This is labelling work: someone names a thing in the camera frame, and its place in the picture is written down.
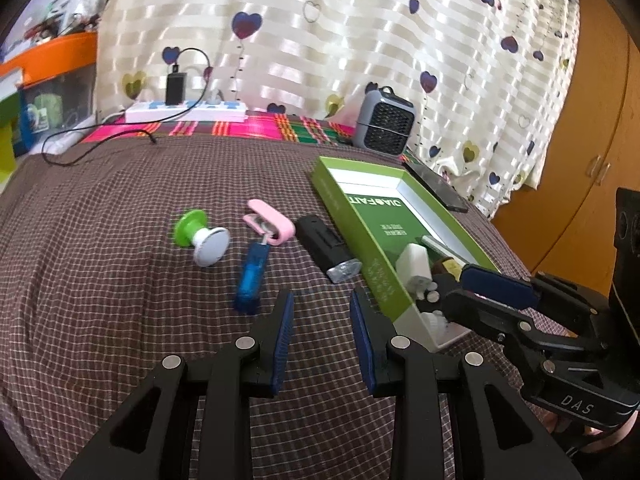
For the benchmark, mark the green and white carton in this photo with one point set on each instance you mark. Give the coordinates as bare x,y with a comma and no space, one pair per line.
7,130

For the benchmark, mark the blue lighter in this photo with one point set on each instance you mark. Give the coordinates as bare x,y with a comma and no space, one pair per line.
250,280

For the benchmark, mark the white charger plug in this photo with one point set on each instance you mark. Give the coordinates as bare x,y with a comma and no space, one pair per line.
412,260

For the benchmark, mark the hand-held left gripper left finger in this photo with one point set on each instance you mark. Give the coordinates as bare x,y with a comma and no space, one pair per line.
282,340

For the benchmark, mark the brown bottle with red cap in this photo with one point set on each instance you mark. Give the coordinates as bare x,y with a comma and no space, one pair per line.
447,266

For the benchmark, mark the wooden wardrobe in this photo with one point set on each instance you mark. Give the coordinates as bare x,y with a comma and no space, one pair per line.
590,135

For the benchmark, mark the white stick tube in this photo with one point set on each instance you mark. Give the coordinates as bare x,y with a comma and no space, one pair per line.
440,246

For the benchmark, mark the clear plastic storage bin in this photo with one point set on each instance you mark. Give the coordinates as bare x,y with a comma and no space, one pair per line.
55,105

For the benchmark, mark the green cardboard box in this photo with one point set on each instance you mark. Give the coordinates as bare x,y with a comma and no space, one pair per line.
385,215

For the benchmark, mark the brown checked tablecloth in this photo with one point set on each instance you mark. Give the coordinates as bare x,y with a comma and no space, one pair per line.
125,220

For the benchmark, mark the black key fob remote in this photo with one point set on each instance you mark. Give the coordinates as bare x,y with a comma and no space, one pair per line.
431,292

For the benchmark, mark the person's right hand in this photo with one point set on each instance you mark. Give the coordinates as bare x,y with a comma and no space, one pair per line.
562,422

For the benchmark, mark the black flashlight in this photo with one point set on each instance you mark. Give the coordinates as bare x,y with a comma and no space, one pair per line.
320,240

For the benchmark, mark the pink clip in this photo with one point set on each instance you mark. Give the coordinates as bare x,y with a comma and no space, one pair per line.
272,217

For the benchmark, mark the colourful plaid cloth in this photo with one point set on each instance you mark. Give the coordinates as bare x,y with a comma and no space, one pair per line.
260,127

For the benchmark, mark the green white suction knob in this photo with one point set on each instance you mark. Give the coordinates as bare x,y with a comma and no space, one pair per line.
187,227

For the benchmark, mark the heart print curtain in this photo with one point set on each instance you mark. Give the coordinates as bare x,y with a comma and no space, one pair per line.
325,35

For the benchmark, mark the orange bin lid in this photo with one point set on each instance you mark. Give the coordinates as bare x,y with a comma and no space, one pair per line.
55,57

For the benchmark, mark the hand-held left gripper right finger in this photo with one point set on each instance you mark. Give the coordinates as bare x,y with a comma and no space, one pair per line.
361,345

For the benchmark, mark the black charger adapter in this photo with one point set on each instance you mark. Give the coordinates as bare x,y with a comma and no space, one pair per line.
176,89

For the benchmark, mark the black smartphone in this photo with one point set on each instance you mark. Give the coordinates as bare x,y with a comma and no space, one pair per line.
435,182

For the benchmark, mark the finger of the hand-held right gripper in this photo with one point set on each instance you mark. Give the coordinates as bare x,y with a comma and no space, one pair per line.
480,315
495,287

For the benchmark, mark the grey mini heater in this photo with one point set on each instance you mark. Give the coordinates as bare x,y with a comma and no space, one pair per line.
382,122

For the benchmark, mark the white and blue power strip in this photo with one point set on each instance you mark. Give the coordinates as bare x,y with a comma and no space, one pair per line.
200,110

